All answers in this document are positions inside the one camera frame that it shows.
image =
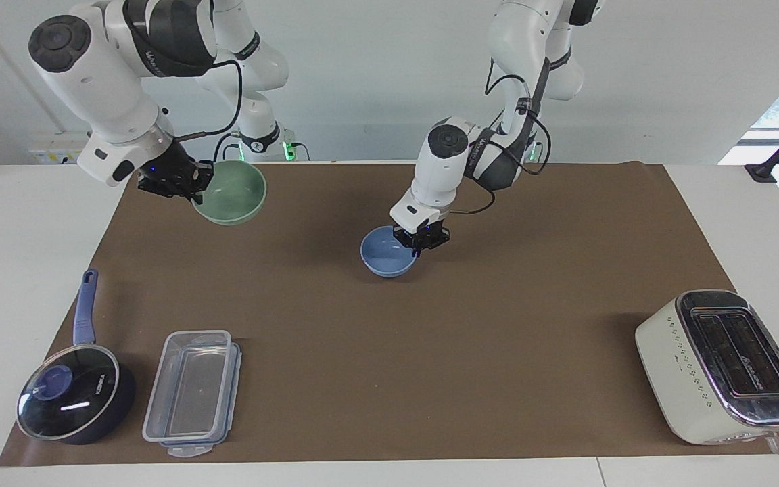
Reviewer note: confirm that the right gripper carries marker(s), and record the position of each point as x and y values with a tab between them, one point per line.
168	172

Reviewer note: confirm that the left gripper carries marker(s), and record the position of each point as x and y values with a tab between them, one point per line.
422	228

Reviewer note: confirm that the green bowl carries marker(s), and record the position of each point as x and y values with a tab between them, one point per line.
234	196

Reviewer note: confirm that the blue bowl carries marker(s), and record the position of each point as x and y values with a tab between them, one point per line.
383	257

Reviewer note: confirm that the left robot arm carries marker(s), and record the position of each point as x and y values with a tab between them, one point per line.
443	169

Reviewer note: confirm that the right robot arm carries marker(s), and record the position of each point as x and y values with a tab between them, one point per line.
99	74

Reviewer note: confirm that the clear plastic container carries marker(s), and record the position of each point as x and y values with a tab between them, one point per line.
190	385

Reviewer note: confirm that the dark blue saucepan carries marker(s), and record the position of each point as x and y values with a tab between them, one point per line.
122	406

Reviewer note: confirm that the glass lid with blue knob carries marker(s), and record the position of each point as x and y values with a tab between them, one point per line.
78	385

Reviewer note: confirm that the cream and chrome toaster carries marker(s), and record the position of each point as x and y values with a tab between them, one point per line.
667	365

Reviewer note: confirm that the white wall socket strip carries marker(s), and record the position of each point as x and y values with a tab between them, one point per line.
58	155

